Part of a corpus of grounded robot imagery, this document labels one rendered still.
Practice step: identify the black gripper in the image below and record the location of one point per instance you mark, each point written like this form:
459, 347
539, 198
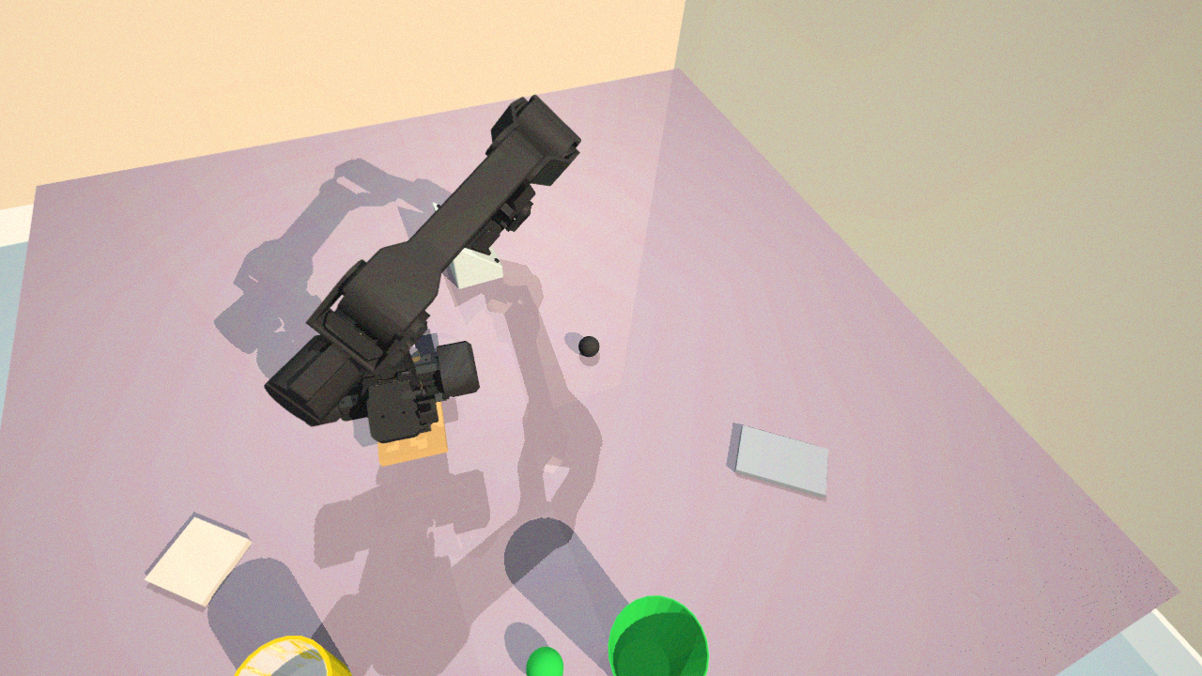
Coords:
450, 372

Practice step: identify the yellow cup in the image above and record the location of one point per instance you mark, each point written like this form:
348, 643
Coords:
292, 656

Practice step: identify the green plastic cup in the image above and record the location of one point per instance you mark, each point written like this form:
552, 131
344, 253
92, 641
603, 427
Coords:
657, 636

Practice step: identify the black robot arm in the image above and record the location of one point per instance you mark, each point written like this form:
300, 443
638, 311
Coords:
383, 312

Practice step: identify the dark grey ball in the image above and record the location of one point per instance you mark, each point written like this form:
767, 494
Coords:
588, 346

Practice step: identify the green ball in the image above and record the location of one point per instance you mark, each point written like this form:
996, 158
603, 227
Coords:
545, 661

